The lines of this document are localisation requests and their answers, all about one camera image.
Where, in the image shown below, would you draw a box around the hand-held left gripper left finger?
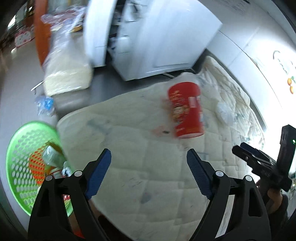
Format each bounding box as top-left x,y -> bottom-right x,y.
28,148 -> 112,241

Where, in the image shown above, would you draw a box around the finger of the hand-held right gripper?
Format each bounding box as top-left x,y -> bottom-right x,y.
240,142 -> 275,165
232,146 -> 266,173

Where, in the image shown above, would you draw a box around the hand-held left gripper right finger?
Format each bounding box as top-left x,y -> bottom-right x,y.
186,148 -> 272,241

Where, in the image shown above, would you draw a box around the green and white drink carton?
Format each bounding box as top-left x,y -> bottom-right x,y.
42,144 -> 67,167

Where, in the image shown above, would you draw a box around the red cylindrical snack canister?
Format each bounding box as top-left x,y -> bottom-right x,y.
168,82 -> 205,139

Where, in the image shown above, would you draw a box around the green plastic basket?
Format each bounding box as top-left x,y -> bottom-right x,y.
6,122 -> 74,217

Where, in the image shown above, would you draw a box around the person's right forearm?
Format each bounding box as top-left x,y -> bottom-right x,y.
268,195 -> 290,233

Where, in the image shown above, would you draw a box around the person's right hand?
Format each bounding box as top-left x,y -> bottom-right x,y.
266,189 -> 283,212

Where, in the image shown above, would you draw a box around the white quilted mat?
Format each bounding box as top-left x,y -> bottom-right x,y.
57,56 -> 266,241

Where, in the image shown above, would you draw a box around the blue clear plastic bag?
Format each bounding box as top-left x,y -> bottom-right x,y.
35,96 -> 56,116

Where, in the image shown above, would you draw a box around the metal rod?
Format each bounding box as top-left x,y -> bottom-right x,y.
31,80 -> 45,91

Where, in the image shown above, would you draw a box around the white microwave oven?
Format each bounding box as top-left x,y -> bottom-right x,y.
83,0 -> 223,81

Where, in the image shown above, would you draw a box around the polka dot play tent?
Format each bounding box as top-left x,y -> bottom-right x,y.
15,29 -> 35,47

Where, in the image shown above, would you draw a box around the clear plastic bags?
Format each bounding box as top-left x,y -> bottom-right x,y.
42,7 -> 86,30

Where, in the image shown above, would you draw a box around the fruit wall sticker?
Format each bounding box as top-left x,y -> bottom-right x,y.
273,50 -> 296,94

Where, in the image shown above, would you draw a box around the wooden door frame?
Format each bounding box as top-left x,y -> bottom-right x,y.
35,0 -> 52,67

